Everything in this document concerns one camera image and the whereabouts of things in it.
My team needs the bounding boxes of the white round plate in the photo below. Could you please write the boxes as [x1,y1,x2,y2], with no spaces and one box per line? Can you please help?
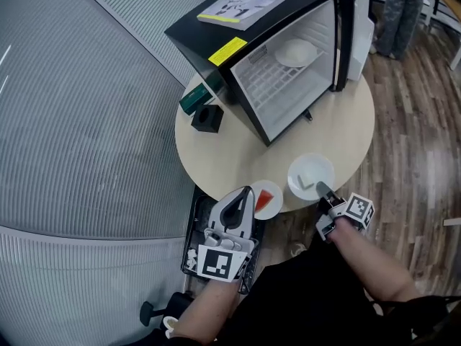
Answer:
[250,179,285,221]
[274,38,318,68]
[287,153,336,202]

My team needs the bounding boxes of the person's black clothing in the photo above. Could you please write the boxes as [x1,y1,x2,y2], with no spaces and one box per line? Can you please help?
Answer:
[158,236,461,346]

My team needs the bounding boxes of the black mesh cart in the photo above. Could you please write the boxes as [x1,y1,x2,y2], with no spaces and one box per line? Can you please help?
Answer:
[180,192,266,295]

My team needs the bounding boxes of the dark green box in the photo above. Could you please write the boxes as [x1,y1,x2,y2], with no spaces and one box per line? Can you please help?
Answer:
[179,84,213,115]

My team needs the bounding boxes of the white-legged wooden table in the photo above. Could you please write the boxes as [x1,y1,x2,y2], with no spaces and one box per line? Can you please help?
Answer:
[419,0,461,72]

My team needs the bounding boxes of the black square pen holder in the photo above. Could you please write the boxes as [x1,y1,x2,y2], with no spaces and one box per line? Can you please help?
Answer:
[190,103,225,134]

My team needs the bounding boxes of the glass partition with blinds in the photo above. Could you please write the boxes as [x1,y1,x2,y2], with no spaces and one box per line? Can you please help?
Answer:
[0,0,231,346]

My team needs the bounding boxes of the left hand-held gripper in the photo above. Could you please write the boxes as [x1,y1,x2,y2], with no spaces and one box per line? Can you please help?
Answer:
[196,186,259,284]

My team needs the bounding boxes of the grey and yellow book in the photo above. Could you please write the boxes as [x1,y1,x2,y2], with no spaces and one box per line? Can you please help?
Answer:
[197,0,305,32]

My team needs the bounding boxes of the person's right forearm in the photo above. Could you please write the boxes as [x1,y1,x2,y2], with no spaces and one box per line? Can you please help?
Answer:
[329,217,421,303]

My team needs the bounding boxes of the red watermelon slice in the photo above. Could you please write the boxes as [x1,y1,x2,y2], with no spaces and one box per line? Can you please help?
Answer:
[254,189,276,213]

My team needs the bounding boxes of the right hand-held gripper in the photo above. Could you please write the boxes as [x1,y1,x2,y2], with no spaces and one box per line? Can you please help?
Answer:
[315,181,376,244]

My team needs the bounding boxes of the black mini fridge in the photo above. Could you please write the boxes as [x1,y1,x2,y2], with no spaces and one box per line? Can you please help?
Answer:
[164,0,376,147]

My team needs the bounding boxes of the person's left forearm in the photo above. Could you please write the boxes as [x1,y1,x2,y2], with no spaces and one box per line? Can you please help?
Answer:
[171,278,241,342]

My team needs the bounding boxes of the black mesh office chair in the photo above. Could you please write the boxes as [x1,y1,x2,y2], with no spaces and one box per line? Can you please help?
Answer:
[139,292,192,338]

